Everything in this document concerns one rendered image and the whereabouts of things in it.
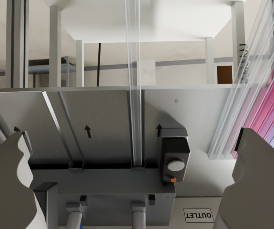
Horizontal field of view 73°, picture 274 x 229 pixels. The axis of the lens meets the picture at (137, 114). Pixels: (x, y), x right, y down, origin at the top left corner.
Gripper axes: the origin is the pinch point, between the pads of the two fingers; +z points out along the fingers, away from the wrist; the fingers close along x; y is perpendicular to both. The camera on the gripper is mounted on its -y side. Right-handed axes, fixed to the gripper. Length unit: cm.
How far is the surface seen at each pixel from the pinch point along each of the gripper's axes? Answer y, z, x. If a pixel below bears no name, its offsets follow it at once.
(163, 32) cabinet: 1, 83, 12
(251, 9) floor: -8, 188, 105
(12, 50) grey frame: 1, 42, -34
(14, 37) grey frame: -2, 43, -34
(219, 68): 10, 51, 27
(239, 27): -1, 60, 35
